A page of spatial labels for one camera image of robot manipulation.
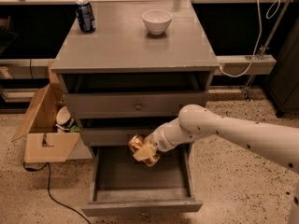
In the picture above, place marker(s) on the white cup in box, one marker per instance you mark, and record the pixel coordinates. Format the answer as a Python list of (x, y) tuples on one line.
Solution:
[(63, 116)]

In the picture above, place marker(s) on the open cardboard box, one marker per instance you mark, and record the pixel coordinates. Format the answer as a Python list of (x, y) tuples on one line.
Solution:
[(43, 142)]

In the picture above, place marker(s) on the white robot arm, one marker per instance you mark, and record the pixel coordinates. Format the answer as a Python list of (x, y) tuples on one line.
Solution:
[(279, 144)]

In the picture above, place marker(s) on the metal stand pole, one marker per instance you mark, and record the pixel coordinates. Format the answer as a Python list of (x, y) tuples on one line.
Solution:
[(262, 50)]

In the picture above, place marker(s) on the grey drawer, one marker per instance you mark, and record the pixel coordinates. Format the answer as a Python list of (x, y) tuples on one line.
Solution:
[(95, 96), (117, 131), (123, 186)]

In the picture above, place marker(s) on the grey middle drawer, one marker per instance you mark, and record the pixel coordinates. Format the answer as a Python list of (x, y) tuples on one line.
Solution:
[(117, 131)]

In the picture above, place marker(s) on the grey top drawer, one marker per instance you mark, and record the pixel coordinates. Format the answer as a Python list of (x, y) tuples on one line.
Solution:
[(95, 96)]

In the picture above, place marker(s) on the grey drawer cabinet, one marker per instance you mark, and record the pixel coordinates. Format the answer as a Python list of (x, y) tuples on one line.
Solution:
[(122, 44)]

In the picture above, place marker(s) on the grey bottom drawer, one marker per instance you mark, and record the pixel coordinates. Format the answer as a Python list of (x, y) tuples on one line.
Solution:
[(123, 186)]

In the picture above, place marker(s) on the white ceramic bowl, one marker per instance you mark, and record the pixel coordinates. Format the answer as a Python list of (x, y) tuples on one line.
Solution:
[(157, 20)]

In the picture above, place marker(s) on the crushed orange can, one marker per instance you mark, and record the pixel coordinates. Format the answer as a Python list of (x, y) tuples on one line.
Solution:
[(138, 142)]

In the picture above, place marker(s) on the blue soda can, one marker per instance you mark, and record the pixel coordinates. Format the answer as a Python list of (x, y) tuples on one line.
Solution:
[(85, 16)]

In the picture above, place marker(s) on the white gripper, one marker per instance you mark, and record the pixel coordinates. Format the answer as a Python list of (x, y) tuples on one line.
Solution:
[(159, 140)]

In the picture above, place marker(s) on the dark cabinet at right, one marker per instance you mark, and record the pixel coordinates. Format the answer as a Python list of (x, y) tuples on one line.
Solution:
[(283, 83)]

